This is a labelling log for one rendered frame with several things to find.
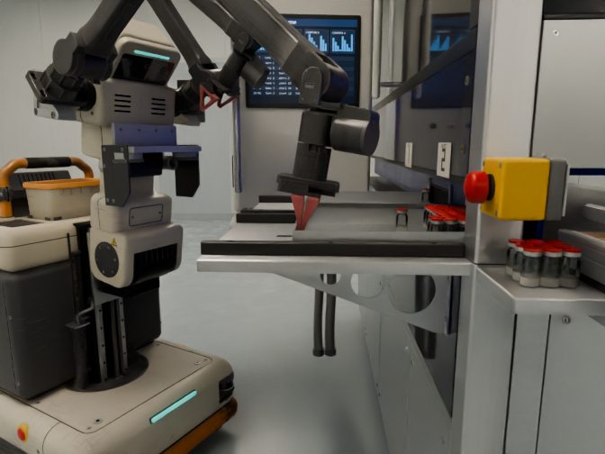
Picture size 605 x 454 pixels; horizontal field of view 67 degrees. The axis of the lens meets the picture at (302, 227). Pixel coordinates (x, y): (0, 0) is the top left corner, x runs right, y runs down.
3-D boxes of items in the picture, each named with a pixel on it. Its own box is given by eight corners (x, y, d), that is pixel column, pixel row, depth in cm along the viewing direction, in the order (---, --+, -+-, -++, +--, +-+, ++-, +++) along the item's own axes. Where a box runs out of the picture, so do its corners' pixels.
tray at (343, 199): (427, 204, 128) (427, 191, 128) (452, 219, 103) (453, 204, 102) (307, 203, 130) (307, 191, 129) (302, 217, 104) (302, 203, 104)
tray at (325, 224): (463, 224, 95) (464, 208, 94) (513, 255, 69) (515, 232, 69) (301, 223, 97) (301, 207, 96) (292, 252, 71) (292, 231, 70)
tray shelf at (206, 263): (422, 208, 134) (422, 202, 133) (526, 276, 65) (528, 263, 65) (261, 206, 136) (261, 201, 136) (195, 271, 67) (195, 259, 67)
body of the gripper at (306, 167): (338, 196, 72) (346, 149, 71) (275, 186, 73) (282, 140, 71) (337, 192, 79) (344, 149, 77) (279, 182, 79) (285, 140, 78)
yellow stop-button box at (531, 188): (534, 212, 60) (538, 157, 59) (562, 221, 53) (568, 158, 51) (475, 212, 60) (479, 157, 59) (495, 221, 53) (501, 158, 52)
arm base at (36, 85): (71, 80, 117) (23, 74, 107) (85, 58, 113) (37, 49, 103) (85, 106, 116) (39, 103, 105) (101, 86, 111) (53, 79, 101)
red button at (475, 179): (490, 201, 58) (492, 169, 58) (501, 205, 54) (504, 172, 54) (459, 201, 58) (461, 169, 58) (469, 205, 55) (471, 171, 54)
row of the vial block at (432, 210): (432, 227, 91) (434, 204, 90) (458, 247, 74) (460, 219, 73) (421, 227, 91) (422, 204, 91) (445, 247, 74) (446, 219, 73)
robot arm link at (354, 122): (329, 75, 77) (302, 66, 69) (393, 79, 71) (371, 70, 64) (320, 146, 79) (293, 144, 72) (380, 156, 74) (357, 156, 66)
